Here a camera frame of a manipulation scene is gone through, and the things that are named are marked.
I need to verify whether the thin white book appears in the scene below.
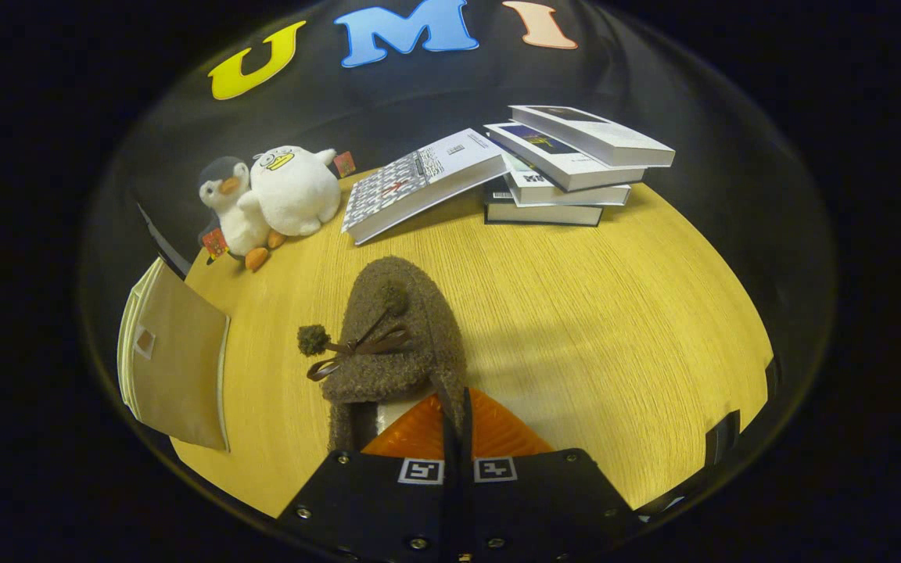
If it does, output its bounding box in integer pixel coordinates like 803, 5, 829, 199
501, 152, 632, 208

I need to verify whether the dark hardcover book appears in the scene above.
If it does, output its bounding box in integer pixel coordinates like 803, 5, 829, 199
483, 178, 605, 228

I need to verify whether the black backdrop cloth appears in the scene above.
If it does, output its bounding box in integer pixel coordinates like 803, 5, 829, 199
83, 0, 838, 314

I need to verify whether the beige fabric storage box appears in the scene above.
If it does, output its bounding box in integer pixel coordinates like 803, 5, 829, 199
116, 256, 232, 454

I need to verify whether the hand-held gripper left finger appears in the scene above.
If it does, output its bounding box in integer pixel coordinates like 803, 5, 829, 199
276, 393, 459, 563

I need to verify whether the white book with blue cover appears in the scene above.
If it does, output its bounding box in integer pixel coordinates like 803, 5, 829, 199
483, 121, 648, 193

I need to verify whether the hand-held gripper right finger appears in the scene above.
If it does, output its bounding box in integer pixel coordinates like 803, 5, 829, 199
461, 388, 644, 563

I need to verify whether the grey penguin plush toy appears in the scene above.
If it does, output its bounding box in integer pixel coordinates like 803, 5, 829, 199
197, 156, 288, 273

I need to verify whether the grey patterned white book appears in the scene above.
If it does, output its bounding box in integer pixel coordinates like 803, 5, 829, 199
340, 127, 508, 247

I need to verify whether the white duck plush toy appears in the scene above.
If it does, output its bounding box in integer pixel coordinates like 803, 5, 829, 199
250, 145, 358, 238

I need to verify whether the brown fuzzy shoe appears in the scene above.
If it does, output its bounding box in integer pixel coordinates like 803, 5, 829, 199
296, 256, 468, 454

